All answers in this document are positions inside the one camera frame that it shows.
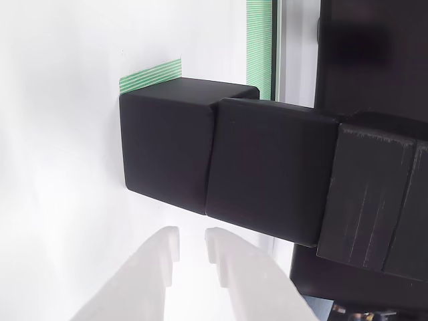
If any black cube with scuff mark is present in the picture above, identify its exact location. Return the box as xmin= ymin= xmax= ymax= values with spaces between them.
xmin=119 ymin=77 xmax=261 ymax=215

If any green striped square marker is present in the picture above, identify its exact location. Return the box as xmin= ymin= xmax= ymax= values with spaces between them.
xmin=119 ymin=58 xmax=184 ymax=95

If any green striped edge strip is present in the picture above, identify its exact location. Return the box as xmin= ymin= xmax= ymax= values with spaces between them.
xmin=245 ymin=0 xmax=274 ymax=100

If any large black panel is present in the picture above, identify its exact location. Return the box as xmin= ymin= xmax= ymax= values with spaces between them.
xmin=289 ymin=0 xmax=428 ymax=310

